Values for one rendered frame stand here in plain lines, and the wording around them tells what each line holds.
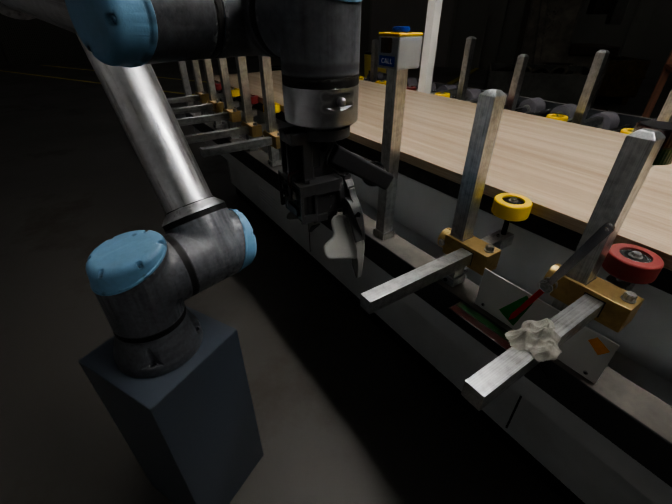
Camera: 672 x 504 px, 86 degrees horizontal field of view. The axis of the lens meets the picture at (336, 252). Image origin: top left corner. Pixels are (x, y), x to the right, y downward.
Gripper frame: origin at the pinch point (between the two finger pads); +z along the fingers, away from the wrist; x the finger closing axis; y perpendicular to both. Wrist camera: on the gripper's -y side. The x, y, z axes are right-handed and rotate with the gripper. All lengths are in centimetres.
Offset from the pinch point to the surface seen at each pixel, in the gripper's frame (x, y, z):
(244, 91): -128, -29, -3
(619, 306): 27.1, -36.1, 7.0
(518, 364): 26.0, -13.1, 7.7
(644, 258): 24, -47, 3
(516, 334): 22.7, -16.7, 6.9
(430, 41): -116, -125, -20
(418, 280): 1.2, -18.2, 12.1
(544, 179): -7, -66, 4
